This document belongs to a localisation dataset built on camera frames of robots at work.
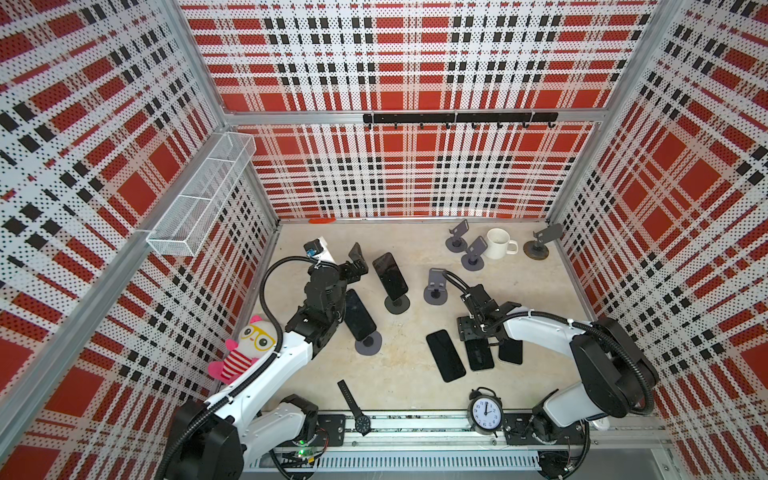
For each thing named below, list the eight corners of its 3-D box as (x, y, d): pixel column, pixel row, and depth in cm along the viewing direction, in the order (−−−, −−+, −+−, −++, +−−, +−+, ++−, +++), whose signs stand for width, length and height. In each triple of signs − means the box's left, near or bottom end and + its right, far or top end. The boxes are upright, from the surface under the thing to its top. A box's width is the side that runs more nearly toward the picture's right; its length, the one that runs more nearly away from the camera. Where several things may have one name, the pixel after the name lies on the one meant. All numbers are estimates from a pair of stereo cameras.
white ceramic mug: (484, 260, 110) (489, 246, 104) (480, 242, 116) (485, 228, 110) (515, 260, 110) (521, 246, 104) (509, 242, 116) (515, 228, 110)
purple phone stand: (446, 252, 114) (450, 232, 105) (444, 240, 118) (448, 219, 109) (464, 252, 114) (469, 232, 105) (462, 240, 118) (467, 219, 109)
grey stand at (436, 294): (424, 305, 99) (426, 288, 91) (423, 285, 104) (425, 267, 96) (445, 305, 99) (448, 288, 91) (442, 285, 104) (446, 267, 96)
